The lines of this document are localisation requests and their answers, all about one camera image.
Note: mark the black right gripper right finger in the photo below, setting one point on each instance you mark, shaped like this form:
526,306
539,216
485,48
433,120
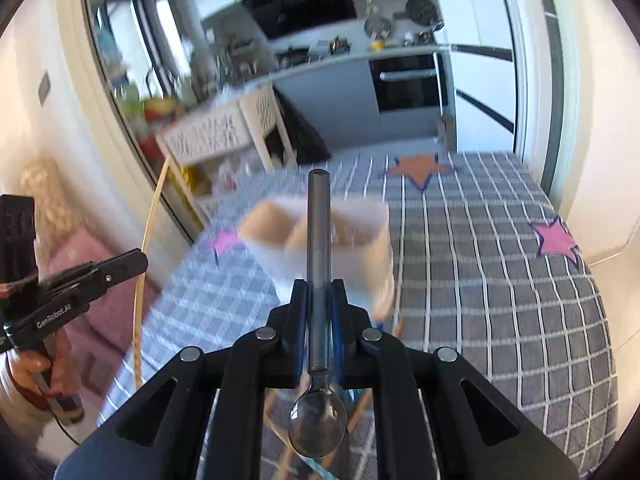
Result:
344,342

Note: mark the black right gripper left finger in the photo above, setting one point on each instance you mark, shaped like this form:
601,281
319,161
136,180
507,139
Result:
294,333

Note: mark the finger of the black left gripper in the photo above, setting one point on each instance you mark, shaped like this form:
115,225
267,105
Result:
81,285

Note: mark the metal spoon grey handle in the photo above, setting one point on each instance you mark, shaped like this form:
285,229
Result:
318,418

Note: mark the person's left hand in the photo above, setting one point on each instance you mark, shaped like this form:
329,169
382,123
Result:
23,365

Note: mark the pink storage box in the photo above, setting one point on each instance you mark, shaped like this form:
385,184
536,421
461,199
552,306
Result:
101,337

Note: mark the beige utensil holder caddy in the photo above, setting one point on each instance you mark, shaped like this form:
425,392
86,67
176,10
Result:
350,243

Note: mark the grey checked tablecloth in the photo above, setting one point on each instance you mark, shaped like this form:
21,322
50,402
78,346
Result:
468,275

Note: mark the white perforated storage rack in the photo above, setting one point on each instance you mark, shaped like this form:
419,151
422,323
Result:
250,118

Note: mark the black built-in oven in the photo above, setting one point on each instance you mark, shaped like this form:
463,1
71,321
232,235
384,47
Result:
408,82

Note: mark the black wok on stove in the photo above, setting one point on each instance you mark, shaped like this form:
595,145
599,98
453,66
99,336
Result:
292,56

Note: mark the yellow bowl on counter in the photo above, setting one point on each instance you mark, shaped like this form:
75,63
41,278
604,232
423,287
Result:
378,45

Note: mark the black range hood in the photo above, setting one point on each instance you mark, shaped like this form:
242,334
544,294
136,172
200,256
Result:
279,18

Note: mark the white refrigerator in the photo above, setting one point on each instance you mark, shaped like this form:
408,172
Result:
478,36

